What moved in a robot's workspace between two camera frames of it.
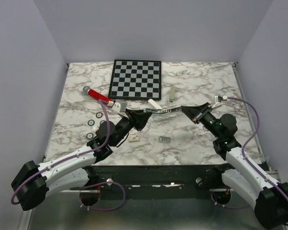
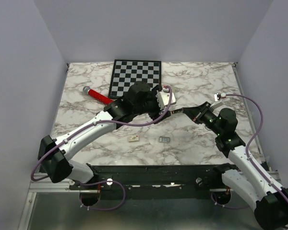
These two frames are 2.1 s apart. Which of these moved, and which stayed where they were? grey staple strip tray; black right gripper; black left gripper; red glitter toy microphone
Moved: black left gripper
Stayed: red glitter toy microphone; grey staple strip tray; black right gripper
